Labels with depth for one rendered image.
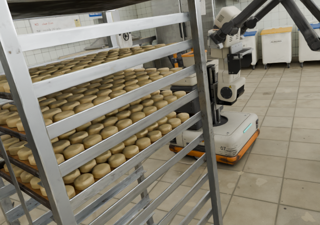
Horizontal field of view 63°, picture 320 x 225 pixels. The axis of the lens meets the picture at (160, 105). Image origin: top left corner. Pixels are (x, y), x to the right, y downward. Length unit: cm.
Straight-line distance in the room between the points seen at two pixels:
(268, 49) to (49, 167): 524
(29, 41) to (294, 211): 173
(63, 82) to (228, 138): 171
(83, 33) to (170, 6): 524
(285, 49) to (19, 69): 526
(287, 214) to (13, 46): 172
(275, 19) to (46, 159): 585
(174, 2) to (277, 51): 227
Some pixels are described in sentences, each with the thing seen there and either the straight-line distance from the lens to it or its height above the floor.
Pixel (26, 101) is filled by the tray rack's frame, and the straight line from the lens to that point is 52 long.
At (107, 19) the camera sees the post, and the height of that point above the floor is 128.
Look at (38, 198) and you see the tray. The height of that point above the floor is 87.
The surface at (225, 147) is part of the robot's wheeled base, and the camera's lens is 216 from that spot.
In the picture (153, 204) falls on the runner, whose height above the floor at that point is 70.
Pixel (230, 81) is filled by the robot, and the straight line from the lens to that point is 216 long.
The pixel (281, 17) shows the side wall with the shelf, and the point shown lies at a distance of 614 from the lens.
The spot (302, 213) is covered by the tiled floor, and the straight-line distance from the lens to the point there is 191.
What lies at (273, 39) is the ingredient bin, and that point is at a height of 59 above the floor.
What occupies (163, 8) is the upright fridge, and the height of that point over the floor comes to 150.
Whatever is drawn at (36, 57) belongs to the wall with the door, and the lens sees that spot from 497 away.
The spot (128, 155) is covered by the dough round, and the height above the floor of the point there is 87.
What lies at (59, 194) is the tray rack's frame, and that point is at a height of 93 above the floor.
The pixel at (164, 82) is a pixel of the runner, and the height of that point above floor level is 105.
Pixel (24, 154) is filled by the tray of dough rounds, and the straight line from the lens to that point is 75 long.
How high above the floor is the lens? 123
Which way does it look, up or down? 18 degrees down
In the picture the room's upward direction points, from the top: 9 degrees counter-clockwise
